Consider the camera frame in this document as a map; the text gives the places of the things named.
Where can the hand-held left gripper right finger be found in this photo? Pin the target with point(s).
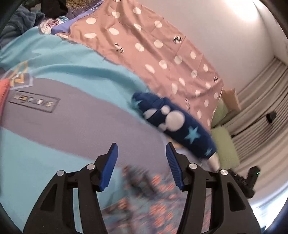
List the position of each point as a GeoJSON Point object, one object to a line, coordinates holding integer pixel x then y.
{"type": "Point", "coordinates": [174, 166]}

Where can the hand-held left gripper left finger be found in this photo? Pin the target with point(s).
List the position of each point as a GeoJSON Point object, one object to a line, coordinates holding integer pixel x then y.
{"type": "Point", "coordinates": [110, 166]}

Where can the teal floral garment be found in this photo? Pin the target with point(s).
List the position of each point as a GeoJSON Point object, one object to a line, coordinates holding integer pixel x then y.
{"type": "Point", "coordinates": [162, 209]}

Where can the black clothes pile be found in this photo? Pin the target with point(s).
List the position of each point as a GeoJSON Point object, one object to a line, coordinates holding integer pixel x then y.
{"type": "Point", "coordinates": [54, 6]}

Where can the folded white garment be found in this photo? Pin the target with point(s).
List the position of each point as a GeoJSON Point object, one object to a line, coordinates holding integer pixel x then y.
{"type": "Point", "coordinates": [213, 162]}

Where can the navy star fleece garment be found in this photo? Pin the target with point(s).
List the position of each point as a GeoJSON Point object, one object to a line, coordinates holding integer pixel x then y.
{"type": "Point", "coordinates": [180, 126]}

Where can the green pillow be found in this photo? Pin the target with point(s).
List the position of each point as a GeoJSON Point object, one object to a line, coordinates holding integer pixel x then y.
{"type": "Point", "coordinates": [225, 146]}
{"type": "Point", "coordinates": [221, 112]}

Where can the beige pillow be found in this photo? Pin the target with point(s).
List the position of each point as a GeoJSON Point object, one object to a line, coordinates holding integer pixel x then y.
{"type": "Point", "coordinates": [230, 99]}

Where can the beige curtain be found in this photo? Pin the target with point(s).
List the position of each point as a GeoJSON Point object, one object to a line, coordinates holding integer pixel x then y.
{"type": "Point", "coordinates": [258, 94]}

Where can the teal and grey shirt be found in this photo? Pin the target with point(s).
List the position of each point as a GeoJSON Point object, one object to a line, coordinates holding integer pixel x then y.
{"type": "Point", "coordinates": [67, 67]}

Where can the pink polka dot sheet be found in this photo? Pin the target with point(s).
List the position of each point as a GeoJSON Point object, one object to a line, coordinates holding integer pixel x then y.
{"type": "Point", "coordinates": [146, 45]}

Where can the folded pink garment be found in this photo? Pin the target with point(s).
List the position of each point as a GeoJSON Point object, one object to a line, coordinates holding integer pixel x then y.
{"type": "Point", "coordinates": [3, 92]}

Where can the purple patterned cloth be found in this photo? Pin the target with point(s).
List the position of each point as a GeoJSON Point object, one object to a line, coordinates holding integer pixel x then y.
{"type": "Point", "coordinates": [63, 25]}

